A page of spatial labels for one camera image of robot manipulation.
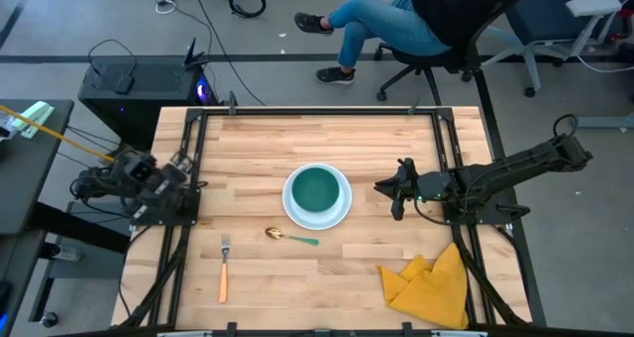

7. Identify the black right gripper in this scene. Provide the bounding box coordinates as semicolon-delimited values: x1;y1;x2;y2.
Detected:
374;157;421;222

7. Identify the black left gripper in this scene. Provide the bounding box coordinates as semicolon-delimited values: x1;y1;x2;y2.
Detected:
131;152;195;222

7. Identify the dark green bowl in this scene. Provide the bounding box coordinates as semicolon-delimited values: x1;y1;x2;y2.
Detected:
290;166;342;214

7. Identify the silver fork orange handle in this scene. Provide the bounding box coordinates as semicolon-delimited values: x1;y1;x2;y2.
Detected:
218;234;232;305

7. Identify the gold spoon green handle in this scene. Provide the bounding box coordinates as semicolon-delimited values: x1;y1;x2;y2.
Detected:
264;226;320;248

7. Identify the black computer tower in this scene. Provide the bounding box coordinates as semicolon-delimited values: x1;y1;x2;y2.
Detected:
77;54;219;153

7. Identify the white round plate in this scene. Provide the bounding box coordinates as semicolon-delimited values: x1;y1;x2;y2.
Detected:
281;163;354;232

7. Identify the yellow cloth napkin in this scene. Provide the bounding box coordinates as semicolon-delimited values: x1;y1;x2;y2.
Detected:
378;242;471;331

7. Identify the white power strip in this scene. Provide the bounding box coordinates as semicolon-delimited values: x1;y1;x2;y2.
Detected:
52;245;83;263

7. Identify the black antenna stand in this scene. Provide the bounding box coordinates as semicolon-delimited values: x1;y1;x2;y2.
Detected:
181;37;210;71

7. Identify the black office chair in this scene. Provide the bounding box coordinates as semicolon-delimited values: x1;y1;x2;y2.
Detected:
373;0;539;105

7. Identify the black side desk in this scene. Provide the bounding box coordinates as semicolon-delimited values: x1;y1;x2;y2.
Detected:
0;98;75;337

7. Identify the mint green desk item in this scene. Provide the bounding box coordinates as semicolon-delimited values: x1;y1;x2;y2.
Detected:
9;100;55;140

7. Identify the person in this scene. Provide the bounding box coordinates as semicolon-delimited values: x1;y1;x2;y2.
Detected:
293;0;539;85

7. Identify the blue office chair white armrest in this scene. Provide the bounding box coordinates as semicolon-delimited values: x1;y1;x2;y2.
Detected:
482;0;628;98

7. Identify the black aluminium table frame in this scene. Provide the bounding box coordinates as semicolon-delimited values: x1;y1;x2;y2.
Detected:
111;66;549;337

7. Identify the small black box with cable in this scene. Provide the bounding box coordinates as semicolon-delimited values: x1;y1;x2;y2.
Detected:
87;38;138;96

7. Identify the yellow cable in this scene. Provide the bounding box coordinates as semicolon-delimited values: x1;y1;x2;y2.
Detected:
0;103;116;164

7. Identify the long black floor cable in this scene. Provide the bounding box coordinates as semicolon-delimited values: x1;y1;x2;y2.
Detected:
189;0;266;107

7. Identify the coiled black cable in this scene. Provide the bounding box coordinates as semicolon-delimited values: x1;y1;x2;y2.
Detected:
227;0;267;20

